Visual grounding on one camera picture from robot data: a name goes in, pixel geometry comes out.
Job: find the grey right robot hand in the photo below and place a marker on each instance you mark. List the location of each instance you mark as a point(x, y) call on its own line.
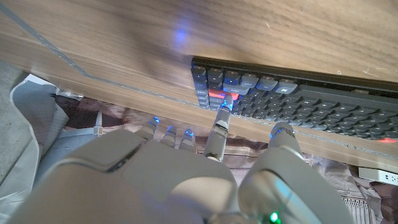
point(155, 180)

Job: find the black keyboard with red keys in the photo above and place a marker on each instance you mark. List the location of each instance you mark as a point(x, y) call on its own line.
point(311, 105)

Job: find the white power strip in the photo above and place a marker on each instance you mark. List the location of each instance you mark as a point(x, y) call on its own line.
point(376, 175)

